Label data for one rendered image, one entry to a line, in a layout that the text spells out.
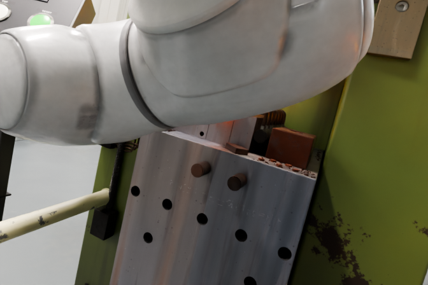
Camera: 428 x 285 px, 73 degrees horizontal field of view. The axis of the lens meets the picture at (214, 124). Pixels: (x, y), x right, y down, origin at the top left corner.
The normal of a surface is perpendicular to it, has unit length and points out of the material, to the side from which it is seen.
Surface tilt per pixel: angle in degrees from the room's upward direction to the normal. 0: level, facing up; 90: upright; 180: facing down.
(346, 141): 90
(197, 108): 135
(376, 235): 90
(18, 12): 60
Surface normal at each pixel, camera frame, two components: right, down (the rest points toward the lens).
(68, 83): 0.64, 0.06
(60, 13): 0.15, -0.38
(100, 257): -0.37, 0.01
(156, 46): -0.60, 0.61
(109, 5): -0.17, 0.07
